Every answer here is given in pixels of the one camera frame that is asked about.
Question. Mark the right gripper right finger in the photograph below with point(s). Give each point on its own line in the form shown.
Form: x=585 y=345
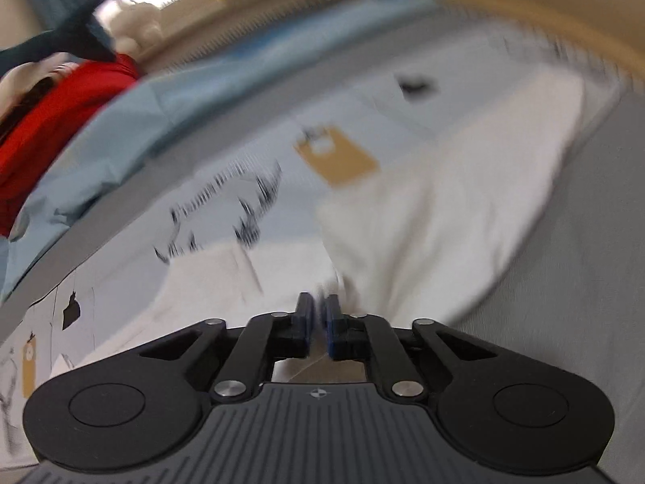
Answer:
x=369 y=340

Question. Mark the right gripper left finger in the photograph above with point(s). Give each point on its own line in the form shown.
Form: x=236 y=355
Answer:
x=255 y=349

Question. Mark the white long-sleeve shirt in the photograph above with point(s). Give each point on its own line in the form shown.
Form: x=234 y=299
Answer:
x=426 y=237

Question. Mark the grey printed bed sheet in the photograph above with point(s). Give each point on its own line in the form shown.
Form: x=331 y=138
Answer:
x=541 y=381

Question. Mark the light blue duvet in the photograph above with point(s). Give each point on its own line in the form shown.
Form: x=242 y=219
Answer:
x=161 y=109

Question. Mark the red blanket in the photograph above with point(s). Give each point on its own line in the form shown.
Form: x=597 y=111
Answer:
x=33 y=145

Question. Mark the white plush toy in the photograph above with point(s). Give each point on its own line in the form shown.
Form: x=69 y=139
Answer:
x=136 y=28

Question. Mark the cream folded blanket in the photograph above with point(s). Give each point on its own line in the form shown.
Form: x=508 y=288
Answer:
x=25 y=85

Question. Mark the teal shark plush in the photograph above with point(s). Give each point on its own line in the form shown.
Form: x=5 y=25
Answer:
x=79 y=35

